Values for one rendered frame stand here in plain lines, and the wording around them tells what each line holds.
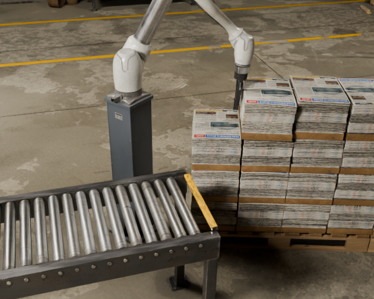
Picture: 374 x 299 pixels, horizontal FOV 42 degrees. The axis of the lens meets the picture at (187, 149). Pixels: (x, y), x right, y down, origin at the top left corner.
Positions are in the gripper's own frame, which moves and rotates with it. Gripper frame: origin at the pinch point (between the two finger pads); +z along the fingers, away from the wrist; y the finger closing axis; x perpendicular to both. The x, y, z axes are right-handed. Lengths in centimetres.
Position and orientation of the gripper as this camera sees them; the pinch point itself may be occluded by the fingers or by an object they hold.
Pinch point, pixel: (236, 104)
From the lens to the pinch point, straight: 287.3
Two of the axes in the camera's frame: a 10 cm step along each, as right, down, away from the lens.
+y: 0.3, -5.2, 8.5
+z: -0.8, 8.5, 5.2
